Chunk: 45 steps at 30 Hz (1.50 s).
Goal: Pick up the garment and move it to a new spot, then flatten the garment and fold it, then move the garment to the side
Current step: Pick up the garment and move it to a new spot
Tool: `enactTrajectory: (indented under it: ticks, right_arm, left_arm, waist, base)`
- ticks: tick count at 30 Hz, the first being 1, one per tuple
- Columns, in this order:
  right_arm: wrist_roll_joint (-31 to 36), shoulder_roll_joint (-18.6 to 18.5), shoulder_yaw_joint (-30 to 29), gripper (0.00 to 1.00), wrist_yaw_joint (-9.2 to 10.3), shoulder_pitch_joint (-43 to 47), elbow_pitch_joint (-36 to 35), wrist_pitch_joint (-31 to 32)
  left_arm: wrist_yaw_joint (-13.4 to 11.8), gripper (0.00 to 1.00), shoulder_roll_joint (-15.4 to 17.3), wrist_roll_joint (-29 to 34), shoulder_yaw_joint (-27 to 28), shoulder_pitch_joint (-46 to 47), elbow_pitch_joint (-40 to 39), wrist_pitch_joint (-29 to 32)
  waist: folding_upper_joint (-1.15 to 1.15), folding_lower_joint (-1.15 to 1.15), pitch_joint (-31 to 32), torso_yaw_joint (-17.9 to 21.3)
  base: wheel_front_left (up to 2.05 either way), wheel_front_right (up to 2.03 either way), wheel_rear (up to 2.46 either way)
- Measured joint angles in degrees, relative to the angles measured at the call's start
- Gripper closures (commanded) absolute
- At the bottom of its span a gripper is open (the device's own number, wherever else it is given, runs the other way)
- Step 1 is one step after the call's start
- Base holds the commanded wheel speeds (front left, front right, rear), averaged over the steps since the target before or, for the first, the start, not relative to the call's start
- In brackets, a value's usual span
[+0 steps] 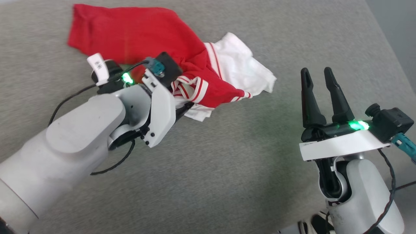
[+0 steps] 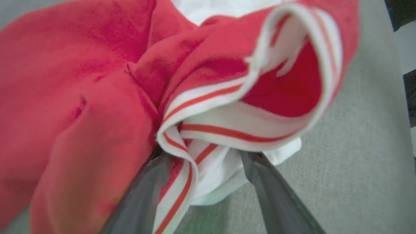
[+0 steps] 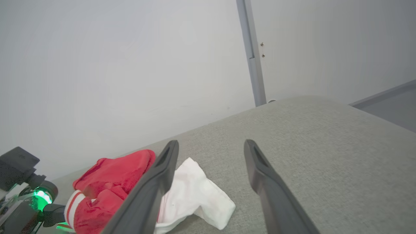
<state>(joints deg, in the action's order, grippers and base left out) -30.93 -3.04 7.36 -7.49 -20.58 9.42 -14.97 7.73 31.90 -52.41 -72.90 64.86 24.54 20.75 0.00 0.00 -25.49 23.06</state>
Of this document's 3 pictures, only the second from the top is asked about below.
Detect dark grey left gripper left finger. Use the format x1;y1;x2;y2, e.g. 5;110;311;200
100;150;174;234

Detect red basketball jersey white trim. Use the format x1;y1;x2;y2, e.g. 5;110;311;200
0;0;360;234

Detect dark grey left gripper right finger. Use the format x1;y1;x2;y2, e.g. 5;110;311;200
240;151;326;234

